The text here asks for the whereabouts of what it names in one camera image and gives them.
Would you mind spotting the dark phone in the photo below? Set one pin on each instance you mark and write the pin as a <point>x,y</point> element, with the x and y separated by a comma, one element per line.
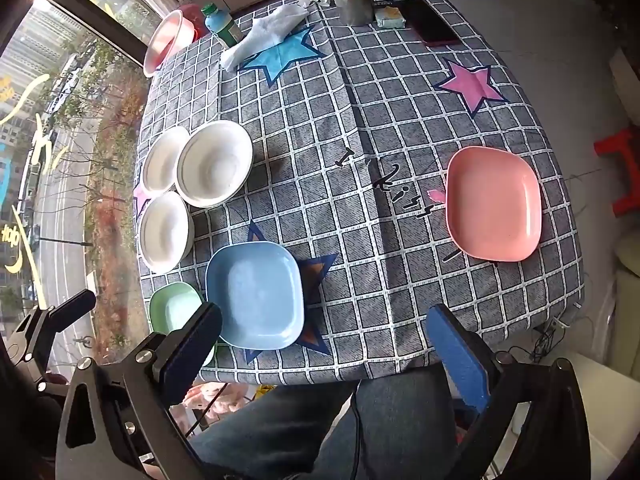
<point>431,22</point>

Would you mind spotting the yellow item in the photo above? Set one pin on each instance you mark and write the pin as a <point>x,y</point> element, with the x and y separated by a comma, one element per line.
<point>263,391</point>

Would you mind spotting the white cloth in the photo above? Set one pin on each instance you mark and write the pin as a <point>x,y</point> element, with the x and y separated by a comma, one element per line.
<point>265,35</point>

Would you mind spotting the green square plate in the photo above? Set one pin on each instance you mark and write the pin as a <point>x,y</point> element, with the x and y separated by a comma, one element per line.
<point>170,310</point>

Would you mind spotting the small white bowl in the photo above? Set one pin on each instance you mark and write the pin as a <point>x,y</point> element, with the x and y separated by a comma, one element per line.
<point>160,160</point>
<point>165,232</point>

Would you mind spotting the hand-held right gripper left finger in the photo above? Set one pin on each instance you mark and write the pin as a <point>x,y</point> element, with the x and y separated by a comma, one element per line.
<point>197,345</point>

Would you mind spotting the white power strip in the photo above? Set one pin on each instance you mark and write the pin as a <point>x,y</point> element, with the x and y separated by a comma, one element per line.
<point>554,325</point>

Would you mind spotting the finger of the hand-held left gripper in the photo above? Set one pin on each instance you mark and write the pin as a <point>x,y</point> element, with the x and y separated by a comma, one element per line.
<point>70,307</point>

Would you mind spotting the green capped plastic bottle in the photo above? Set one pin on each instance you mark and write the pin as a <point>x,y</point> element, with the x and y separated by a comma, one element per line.
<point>222,27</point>

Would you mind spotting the pink plastic basin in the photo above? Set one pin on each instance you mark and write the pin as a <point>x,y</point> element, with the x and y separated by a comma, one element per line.
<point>165,40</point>

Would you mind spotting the blue square plate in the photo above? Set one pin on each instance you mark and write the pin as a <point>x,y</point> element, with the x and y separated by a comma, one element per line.
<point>255,295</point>

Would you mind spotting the large white bowl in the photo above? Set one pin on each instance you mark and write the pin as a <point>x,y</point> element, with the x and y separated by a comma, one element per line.
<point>215,165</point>

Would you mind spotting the grey checked star tablecloth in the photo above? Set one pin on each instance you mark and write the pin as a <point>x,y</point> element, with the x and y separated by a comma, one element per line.
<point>350,160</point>

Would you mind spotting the pink bowl stack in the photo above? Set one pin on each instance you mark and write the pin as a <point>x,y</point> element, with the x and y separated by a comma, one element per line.
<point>492,205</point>

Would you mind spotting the person's jeans legs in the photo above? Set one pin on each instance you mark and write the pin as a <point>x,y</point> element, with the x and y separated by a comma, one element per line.
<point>300,435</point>

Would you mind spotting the pink soft item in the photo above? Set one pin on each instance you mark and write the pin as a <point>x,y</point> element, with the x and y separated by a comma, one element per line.
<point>215,400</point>

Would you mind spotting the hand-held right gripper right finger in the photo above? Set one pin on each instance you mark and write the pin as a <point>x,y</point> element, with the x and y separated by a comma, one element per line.
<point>460,355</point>

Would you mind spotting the white cabinet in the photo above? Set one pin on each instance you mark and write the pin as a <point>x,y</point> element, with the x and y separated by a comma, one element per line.
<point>612,390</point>

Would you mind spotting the red plastic basin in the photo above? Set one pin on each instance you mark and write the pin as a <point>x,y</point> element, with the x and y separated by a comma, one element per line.
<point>198,20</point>

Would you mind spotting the red plastic stool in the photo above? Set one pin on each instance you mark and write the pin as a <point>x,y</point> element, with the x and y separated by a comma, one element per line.
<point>622,160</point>

